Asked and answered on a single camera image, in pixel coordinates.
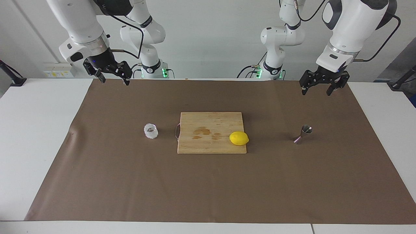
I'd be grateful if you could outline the steel double jigger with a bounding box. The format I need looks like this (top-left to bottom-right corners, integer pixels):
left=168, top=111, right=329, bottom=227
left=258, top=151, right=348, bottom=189
left=293, top=125, right=313, bottom=145

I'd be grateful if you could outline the small clear glass cup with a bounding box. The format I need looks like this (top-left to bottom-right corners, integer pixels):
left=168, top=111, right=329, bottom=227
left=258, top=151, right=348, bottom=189
left=144, top=123, right=159, bottom=139

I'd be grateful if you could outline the yellow lemon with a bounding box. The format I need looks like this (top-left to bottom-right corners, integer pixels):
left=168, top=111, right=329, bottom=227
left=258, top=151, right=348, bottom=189
left=229, top=131, right=250, bottom=146

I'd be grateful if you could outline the brown table mat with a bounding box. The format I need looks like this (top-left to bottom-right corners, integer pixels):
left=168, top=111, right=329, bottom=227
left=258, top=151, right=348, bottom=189
left=24, top=78, right=416, bottom=225

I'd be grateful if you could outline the wooden cutting board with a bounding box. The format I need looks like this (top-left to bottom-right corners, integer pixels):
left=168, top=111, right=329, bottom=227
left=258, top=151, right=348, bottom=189
left=175, top=112, right=247, bottom=154

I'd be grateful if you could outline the white wall socket box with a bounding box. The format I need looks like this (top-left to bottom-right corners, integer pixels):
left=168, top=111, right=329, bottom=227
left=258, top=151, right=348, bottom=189
left=43, top=63, right=77, bottom=78

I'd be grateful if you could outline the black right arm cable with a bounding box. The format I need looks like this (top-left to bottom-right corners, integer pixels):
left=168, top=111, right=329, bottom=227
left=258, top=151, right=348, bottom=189
left=109, top=13, right=144, bottom=59

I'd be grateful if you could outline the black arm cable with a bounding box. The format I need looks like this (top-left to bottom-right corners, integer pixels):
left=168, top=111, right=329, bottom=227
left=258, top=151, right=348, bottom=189
left=354, top=15, right=401, bottom=62
left=109, top=13, right=144, bottom=59

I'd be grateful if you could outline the black left base cable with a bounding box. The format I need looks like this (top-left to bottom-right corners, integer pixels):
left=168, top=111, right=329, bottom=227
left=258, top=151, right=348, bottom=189
left=237, top=52, right=267, bottom=79

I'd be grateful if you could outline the black camera stand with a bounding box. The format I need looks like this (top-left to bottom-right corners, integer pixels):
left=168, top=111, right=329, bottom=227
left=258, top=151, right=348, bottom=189
left=0, top=59, right=27, bottom=87
left=388, top=65, right=416, bottom=91

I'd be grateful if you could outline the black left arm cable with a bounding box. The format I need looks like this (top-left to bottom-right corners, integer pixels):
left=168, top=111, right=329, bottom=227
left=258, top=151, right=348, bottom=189
left=354, top=15, right=401, bottom=62

